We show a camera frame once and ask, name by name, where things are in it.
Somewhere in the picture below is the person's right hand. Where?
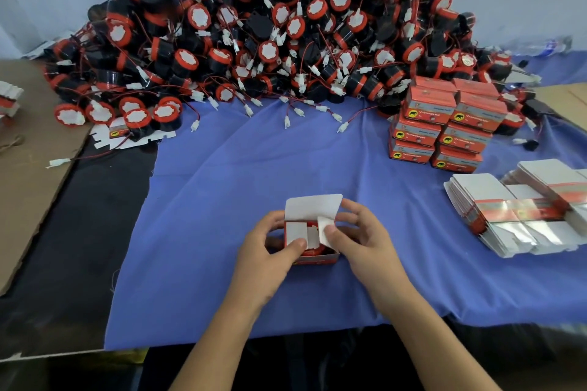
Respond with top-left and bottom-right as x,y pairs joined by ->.
323,198 -> 425,314

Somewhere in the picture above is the person's left hand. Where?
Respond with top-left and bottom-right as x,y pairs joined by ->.
227,211 -> 309,316

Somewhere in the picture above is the orange white paper box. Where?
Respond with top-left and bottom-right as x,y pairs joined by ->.
266,194 -> 345,266
438,122 -> 495,153
449,93 -> 508,133
389,115 -> 444,147
431,146 -> 482,174
387,141 -> 437,166
401,86 -> 458,126
454,79 -> 503,100
413,76 -> 460,94

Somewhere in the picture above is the stack of paper boxes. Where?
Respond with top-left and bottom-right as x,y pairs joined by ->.
0,81 -> 25,126
444,159 -> 587,259

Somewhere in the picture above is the pile of black red buzzers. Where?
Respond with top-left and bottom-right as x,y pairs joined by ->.
41,0 -> 542,135

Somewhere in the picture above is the person's left forearm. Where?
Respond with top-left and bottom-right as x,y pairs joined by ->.
169,299 -> 267,391

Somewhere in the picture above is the person's right forearm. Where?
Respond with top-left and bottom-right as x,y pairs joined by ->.
385,287 -> 501,391

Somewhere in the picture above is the blue cloth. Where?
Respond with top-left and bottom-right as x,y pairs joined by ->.
103,51 -> 587,351

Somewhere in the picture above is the brown cardboard sheet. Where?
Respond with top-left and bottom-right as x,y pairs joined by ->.
534,82 -> 587,133
0,58 -> 91,296

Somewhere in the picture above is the clear plastic bottle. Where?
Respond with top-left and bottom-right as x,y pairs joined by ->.
527,36 -> 574,57

